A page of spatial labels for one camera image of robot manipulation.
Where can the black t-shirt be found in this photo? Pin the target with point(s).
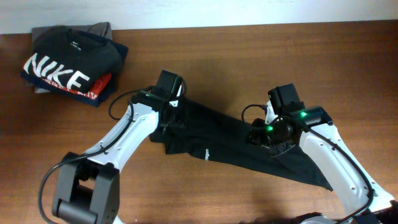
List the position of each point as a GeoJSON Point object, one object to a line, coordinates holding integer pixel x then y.
{"type": "Point", "coordinates": [213, 136]}

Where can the navy folded shirt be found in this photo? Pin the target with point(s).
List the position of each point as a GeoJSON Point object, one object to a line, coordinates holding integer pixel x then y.
{"type": "Point", "coordinates": [76, 64]}

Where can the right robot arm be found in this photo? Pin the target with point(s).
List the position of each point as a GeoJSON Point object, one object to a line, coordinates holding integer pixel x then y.
{"type": "Point", "coordinates": [313, 131]}

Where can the black Nike folded shirt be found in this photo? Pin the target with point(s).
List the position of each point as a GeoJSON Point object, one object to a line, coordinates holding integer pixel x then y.
{"type": "Point", "coordinates": [74, 62]}

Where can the red folded shirt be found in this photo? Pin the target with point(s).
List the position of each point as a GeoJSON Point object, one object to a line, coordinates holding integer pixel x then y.
{"type": "Point", "coordinates": [96, 88]}

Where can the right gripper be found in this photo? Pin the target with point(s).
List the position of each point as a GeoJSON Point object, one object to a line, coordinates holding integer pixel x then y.
{"type": "Point", "coordinates": [255, 137]}

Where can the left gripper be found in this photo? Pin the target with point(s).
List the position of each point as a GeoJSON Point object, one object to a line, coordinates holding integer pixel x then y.
{"type": "Point", "coordinates": [181, 118]}

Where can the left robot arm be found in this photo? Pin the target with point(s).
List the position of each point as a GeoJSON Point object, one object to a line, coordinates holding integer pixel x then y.
{"type": "Point", "coordinates": [88, 184]}

